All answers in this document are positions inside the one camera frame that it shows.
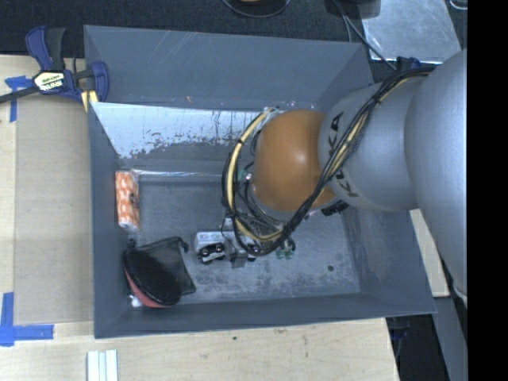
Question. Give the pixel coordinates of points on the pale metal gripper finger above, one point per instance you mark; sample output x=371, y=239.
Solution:
x=251, y=255
x=209, y=238

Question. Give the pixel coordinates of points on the black and red oval disc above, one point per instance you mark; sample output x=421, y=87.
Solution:
x=152, y=280

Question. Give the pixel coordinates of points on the orange and white packet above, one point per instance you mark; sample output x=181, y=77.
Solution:
x=127, y=201

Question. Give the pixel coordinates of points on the pale wood flat board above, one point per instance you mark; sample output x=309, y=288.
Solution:
x=51, y=212

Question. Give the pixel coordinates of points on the grey metal bin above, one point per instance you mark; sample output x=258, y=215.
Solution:
x=222, y=70

